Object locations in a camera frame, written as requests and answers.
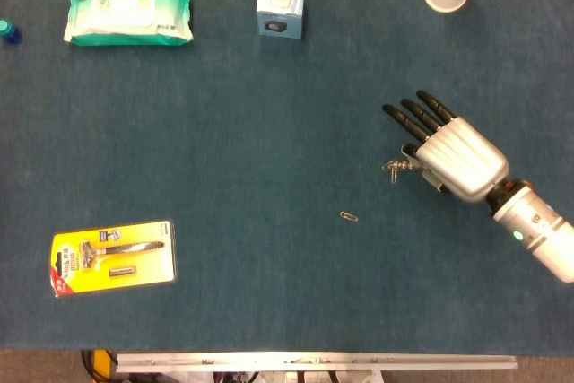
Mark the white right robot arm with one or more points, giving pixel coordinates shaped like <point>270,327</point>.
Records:
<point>533,230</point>

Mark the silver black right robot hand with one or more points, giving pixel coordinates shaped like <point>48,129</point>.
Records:
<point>462,159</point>

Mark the yellow razor blister pack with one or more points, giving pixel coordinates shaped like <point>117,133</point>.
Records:
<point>112,259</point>

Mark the green white wet wipes pack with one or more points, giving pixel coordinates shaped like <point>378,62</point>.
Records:
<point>130,15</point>

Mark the aluminium rail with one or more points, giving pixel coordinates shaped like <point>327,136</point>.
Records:
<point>314,361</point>

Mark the light blue speaker box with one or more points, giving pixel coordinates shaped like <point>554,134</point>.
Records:
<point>280,2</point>

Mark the teal felt table cloth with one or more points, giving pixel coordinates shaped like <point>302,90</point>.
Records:
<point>224,154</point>

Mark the blue bottle cap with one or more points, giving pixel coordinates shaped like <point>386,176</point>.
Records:
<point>10,33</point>

